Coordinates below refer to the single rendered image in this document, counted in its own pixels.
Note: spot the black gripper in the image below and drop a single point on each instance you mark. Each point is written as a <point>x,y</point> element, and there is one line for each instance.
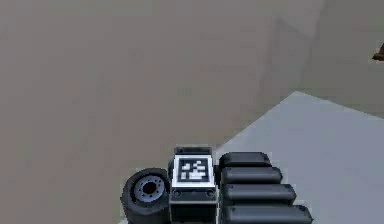
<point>146,196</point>

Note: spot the brown wooden furniture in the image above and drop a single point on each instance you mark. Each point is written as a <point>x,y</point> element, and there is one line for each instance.
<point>379,55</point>

